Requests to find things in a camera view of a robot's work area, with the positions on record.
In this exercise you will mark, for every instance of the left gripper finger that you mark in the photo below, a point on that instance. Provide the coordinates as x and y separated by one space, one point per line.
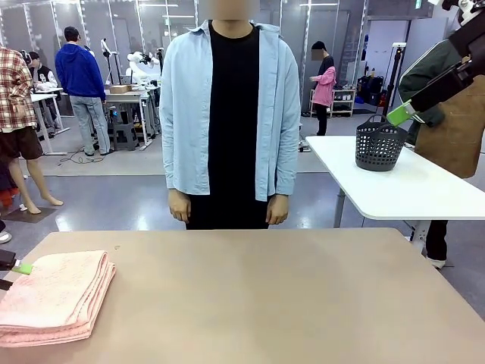
15 265
5 285

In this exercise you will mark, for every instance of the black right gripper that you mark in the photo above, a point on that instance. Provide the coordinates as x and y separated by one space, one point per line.
471 45

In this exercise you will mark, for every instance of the pink towel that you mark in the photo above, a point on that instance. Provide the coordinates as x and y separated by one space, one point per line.
57 295

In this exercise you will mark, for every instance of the person's right forearm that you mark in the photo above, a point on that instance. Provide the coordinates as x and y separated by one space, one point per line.
178 167

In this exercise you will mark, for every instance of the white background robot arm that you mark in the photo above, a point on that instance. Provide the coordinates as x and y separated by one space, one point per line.
138 68

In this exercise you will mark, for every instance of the person's left forearm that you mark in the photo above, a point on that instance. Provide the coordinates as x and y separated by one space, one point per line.
286 170

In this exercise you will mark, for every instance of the person's right hand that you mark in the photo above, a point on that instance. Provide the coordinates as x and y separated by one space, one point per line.
180 206

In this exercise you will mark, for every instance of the person's left hand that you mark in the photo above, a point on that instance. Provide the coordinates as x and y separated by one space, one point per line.
277 210

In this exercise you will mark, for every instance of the black stand with white head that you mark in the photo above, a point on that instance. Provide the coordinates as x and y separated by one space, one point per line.
396 76

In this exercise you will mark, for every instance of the person in brown apron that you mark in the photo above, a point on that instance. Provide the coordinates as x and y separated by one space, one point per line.
454 144

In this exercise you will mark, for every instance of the black storage bins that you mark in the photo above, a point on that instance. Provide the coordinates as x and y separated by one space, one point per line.
371 91

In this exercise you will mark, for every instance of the dark perforated plastic basket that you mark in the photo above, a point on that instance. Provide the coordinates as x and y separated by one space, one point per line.
379 151

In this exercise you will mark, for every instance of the white shoe shelf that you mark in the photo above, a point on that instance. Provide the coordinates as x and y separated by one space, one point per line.
343 102

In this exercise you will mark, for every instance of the white side table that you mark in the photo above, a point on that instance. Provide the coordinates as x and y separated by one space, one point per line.
398 189

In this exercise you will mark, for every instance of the person in pink hoodie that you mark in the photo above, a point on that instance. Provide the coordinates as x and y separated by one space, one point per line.
324 89

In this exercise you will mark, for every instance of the grey step stool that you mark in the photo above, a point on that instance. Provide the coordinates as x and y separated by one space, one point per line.
125 136

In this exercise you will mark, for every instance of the mannequin in plaid shirt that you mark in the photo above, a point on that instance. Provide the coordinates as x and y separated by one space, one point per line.
13 95

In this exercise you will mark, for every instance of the white desk with clutter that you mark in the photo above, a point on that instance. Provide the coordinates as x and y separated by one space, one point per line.
45 96

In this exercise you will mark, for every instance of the person in varsity jacket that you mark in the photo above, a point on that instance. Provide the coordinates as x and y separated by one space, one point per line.
43 76

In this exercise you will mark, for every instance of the white desk with robot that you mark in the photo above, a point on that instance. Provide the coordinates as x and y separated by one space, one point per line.
125 98

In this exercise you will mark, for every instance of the person in blue hoodie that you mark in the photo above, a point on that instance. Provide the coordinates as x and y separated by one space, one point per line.
79 72

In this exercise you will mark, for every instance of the flat cardboard box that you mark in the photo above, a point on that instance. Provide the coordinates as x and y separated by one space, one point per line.
121 89

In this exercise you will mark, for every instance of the person in light blue shirt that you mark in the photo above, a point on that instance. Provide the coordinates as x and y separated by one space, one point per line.
231 113

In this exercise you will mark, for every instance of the dark mannequin base plate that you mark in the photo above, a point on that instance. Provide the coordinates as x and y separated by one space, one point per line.
26 216

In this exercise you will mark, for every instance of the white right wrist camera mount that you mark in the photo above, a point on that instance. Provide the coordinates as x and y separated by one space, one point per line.
470 9

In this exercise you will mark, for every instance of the thin stand with white camera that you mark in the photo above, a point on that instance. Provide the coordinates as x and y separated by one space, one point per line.
105 47

